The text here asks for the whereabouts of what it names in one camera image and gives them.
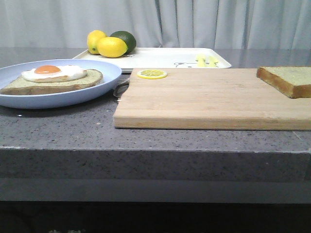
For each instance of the green lime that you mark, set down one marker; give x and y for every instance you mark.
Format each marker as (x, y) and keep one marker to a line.
(128, 38)

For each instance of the rear yellow lemon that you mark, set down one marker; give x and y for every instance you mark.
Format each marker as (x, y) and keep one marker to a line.
(92, 40)

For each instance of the white bear-print tray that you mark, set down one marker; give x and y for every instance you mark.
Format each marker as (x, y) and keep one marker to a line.
(158, 58)

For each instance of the light blue round plate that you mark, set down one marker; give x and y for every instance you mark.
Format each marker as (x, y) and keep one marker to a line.
(111, 73)

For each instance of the bread slice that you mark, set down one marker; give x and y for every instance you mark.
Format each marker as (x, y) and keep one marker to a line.
(293, 81)
(21, 86)

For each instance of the metal cutting board handle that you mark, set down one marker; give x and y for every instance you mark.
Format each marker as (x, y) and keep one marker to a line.
(120, 89)

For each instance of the grey curtain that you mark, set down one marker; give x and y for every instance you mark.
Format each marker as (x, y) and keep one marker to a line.
(218, 24)

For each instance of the wooden cutting board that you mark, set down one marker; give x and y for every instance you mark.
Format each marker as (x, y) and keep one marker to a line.
(210, 99)

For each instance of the front yellow lemon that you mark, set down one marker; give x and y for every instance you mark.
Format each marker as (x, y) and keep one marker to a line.
(111, 47)

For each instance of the yellow plastic knife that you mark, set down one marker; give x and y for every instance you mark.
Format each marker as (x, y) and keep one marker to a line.
(212, 61)

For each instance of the fried egg toy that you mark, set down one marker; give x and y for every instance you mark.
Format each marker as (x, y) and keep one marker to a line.
(50, 73)

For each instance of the yellow lemon slice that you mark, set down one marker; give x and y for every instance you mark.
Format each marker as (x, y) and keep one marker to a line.
(152, 74)

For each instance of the yellow plastic fork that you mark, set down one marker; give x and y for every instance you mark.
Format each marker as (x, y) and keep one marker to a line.
(201, 60)

